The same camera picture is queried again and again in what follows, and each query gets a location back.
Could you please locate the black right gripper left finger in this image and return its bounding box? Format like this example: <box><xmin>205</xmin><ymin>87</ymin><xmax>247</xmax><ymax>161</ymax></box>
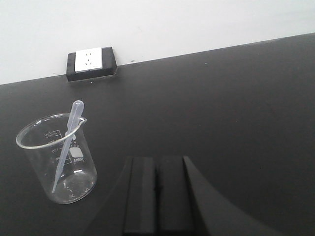
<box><xmin>98</xmin><ymin>157</ymin><xmax>156</xmax><ymax>236</ymax></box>

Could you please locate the clear plastic pipette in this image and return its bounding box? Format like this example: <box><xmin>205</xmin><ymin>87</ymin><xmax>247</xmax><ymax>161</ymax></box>
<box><xmin>52</xmin><ymin>100</ymin><xmax>84</xmax><ymax>193</ymax></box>

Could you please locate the clear glass beaker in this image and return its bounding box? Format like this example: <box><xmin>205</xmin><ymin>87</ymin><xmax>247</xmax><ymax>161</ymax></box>
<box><xmin>16</xmin><ymin>113</ymin><xmax>97</xmax><ymax>204</ymax></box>

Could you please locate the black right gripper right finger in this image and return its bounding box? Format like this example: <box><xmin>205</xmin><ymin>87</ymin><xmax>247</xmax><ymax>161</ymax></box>
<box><xmin>158</xmin><ymin>156</ymin><xmax>281</xmax><ymax>236</ymax></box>

